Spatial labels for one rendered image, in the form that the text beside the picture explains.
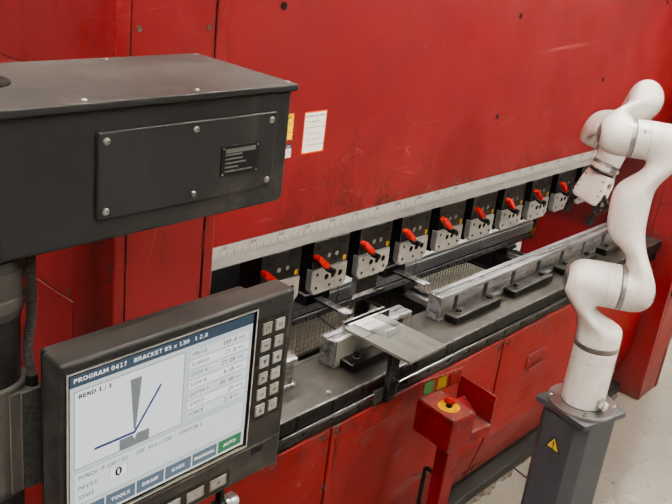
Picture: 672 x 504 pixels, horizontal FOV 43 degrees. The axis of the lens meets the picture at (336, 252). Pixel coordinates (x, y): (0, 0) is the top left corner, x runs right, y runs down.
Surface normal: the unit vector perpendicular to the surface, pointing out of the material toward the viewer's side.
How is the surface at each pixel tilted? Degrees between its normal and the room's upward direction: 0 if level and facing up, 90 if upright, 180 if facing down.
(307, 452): 90
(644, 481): 0
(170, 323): 0
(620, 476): 0
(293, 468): 90
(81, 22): 90
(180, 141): 90
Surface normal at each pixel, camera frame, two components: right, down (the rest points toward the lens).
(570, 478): -0.18, 0.35
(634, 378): -0.67, 0.20
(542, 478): -0.82, 0.12
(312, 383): 0.11, -0.92
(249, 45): 0.73, 0.33
